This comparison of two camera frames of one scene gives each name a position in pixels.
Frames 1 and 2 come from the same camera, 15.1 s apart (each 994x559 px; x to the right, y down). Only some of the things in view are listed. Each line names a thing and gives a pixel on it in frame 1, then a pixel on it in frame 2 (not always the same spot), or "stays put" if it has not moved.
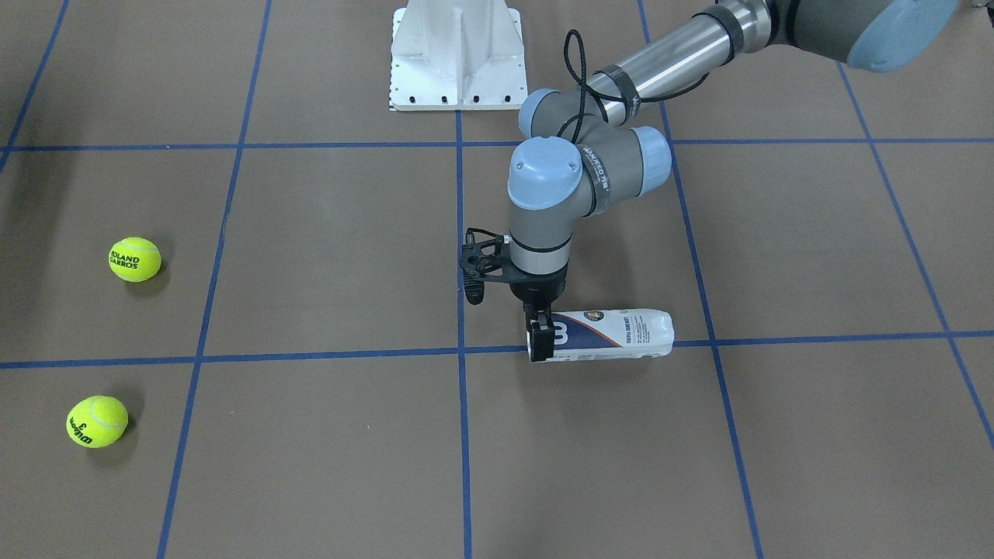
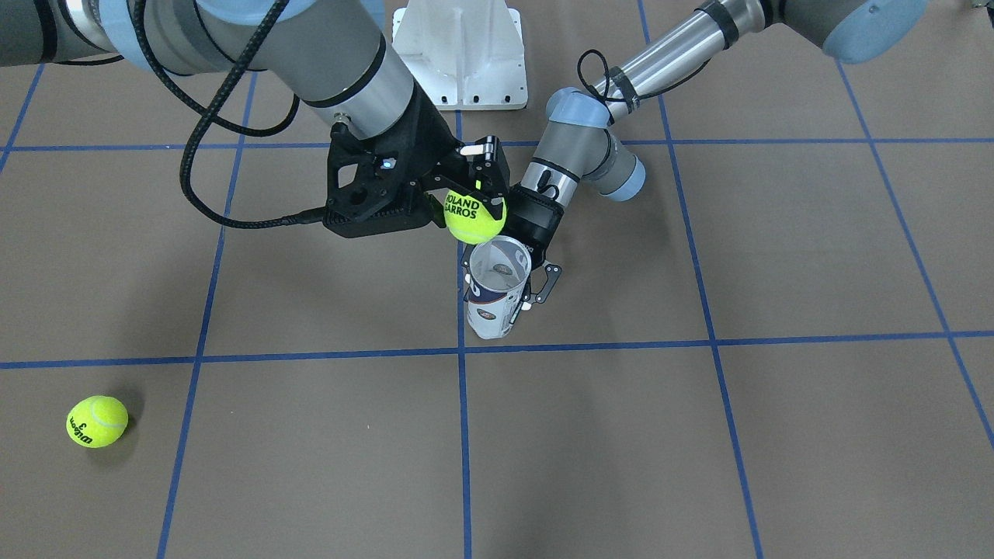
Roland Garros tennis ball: x=134 y=259 to x=469 y=220
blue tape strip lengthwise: x=467 y=523 stays put
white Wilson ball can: x=609 y=334 to x=498 y=268
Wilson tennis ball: x=97 y=421 stays put
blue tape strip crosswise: x=467 y=355 stays put
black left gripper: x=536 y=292 to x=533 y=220
